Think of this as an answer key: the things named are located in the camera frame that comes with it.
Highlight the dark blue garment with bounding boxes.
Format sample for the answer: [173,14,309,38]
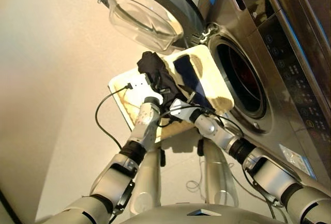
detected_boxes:
[172,54,216,111]

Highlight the black garment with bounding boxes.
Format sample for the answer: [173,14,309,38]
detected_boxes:
[136,51,187,124]

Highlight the pale woven basket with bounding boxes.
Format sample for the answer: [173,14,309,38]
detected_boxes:
[108,43,235,142]

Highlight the black wheeled basket stand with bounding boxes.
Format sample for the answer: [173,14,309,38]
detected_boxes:
[159,138,204,167]

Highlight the round washing machine door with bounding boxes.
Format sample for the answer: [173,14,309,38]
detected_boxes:
[88,0,207,53]

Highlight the grey washing machine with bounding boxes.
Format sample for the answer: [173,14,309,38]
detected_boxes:
[187,0,331,189]

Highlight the silver robot leg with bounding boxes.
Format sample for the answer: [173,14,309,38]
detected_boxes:
[128,145,163,216]
[202,137,240,207]

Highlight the silver robot torso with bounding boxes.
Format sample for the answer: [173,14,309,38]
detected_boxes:
[121,203,293,224]

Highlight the large blue energy label sticker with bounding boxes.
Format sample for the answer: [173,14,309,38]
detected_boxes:
[278,143,318,180]

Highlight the dark grey dryer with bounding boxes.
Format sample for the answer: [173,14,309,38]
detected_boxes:
[263,0,331,80]

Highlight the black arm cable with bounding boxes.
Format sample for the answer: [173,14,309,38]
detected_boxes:
[95,83,134,150]
[158,104,288,224]

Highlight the thin white floor cord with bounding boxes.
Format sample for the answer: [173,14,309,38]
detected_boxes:
[185,156,235,197]

